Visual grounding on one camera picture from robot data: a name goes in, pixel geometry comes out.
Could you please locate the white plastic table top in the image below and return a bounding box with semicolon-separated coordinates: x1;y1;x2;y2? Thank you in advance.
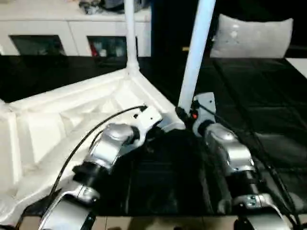
0;67;187;226

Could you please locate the black work mat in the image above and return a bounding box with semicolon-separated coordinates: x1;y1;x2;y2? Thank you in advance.
0;54;307;219

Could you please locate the black sofa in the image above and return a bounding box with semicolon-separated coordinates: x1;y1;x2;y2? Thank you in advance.
151;0;307;59

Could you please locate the grey cushion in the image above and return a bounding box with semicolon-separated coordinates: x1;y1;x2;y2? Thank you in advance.
210;14;294;59

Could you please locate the white flat board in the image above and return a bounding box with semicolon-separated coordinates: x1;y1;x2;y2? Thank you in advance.
286;57;307;80

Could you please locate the white glass-door cabinet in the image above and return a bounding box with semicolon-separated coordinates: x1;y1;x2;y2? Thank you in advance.
0;0;152;57

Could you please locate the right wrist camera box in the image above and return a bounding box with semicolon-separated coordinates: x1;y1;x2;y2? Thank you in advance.
192;92;216;135

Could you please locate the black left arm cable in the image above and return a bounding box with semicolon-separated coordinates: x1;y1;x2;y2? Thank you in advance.
14;105;147;230

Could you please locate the dark cabled device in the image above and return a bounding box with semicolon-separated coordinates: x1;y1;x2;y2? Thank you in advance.
77;0;151;14

